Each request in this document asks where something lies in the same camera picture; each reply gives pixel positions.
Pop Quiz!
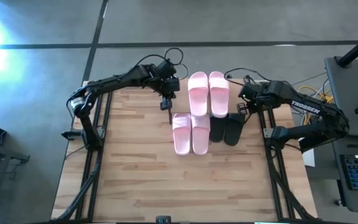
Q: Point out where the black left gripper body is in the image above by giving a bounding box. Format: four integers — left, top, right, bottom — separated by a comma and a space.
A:
157, 76, 181, 98

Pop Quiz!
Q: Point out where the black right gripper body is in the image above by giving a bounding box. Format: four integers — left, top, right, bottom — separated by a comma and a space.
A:
244, 90, 265, 113

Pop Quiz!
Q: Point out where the black desk beam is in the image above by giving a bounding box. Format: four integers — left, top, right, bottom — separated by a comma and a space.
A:
298, 136, 335, 154

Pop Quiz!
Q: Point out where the white box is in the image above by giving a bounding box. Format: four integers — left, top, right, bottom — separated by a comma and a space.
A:
301, 149, 317, 168

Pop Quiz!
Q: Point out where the dark grey desk top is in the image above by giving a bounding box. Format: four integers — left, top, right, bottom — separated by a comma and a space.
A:
324, 55, 358, 138

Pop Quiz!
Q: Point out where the grey keyboard desk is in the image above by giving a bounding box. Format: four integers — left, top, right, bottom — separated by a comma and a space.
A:
330, 134, 358, 215

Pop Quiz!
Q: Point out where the black slanted pole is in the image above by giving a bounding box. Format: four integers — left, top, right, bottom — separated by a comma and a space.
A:
336, 27, 358, 68

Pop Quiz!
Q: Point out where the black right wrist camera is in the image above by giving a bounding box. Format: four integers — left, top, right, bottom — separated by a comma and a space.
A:
238, 81, 255, 96

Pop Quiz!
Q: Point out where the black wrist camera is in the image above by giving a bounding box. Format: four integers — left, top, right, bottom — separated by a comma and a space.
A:
155, 59, 177, 78
238, 81, 255, 96

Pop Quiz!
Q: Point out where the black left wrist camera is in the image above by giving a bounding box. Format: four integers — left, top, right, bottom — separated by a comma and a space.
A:
155, 59, 177, 78

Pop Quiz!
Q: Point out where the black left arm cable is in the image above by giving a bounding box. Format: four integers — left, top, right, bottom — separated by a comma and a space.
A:
134, 47, 190, 81

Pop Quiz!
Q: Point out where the yellow cable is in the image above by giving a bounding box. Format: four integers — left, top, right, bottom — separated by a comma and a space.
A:
296, 85, 334, 125

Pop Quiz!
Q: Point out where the black aluminium table frame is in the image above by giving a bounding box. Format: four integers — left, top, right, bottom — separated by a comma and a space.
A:
53, 81, 319, 224

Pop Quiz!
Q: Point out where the black clamp bracket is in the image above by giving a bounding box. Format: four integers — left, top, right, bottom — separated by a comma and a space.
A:
61, 129, 83, 141

